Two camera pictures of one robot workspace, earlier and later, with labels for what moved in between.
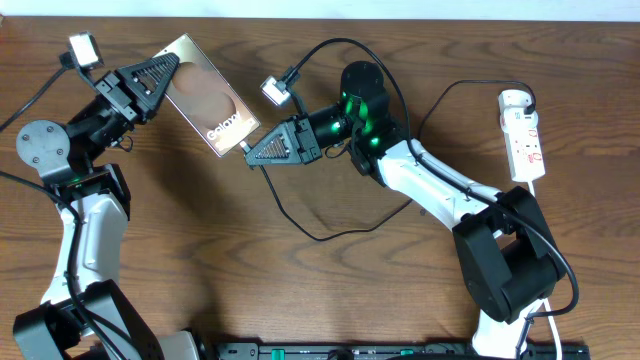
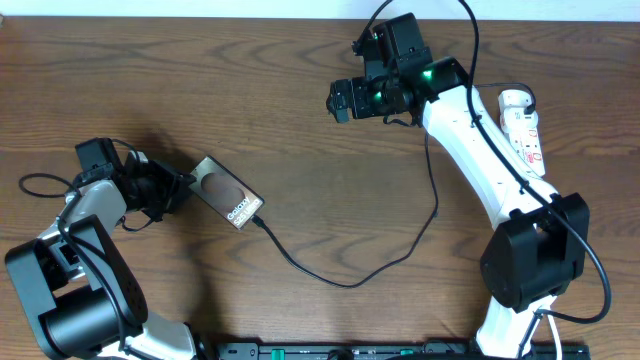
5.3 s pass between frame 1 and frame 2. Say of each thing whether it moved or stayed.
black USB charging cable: moved
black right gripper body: moved
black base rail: stayed
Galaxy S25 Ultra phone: moved
